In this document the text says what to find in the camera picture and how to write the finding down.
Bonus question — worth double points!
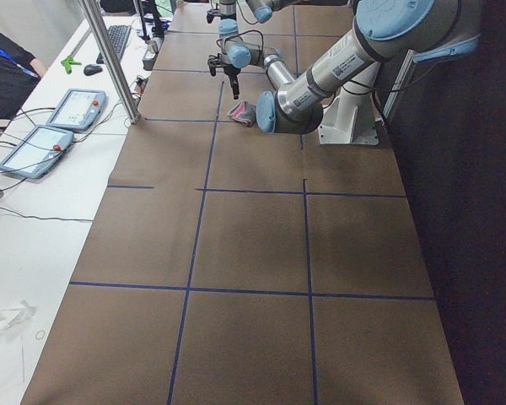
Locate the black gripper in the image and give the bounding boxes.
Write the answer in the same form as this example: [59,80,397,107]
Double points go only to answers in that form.
[206,7,222,24]
[207,54,241,100]

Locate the pink towel with white edge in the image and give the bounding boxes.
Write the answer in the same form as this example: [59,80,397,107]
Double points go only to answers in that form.
[227,100,256,127]

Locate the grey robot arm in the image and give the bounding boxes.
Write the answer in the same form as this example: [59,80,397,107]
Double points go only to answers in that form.
[206,0,358,24]
[207,0,483,134]

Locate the upper orange black connector box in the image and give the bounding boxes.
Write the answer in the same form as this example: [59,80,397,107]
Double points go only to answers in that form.
[134,76,148,95]

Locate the black computer keyboard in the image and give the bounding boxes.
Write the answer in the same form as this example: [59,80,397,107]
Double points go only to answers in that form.
[107,24,131,61]

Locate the black computer mouse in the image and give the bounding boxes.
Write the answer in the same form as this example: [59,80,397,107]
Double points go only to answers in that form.
[83,64,103,77]

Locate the upper teach pendant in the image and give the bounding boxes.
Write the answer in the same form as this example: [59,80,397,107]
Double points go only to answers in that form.
[46,89,107,131]

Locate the teach pendant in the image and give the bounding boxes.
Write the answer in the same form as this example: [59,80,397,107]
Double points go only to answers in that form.
[0,125,74,179]
[46,89,107,131]

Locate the green plastic clamp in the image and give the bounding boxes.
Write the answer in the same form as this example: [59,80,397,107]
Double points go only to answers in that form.
[61,56,81,74]

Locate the lower teach pendant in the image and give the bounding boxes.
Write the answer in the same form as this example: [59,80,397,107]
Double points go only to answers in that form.
[0,125,74,179]

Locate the seated person in black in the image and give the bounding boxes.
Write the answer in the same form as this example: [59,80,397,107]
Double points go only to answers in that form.
[0,33,47,119]

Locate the white side table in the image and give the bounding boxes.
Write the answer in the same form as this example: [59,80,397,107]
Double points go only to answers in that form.
[0,14,174,405]

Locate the crumpled white paper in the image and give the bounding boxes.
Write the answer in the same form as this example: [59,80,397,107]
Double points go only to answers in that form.
[0,300,38,333]

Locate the aluminium frame post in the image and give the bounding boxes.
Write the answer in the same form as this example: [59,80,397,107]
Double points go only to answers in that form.
[78,0,140,125]

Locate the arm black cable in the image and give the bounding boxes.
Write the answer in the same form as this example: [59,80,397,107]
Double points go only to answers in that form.
[215,30,460,127]

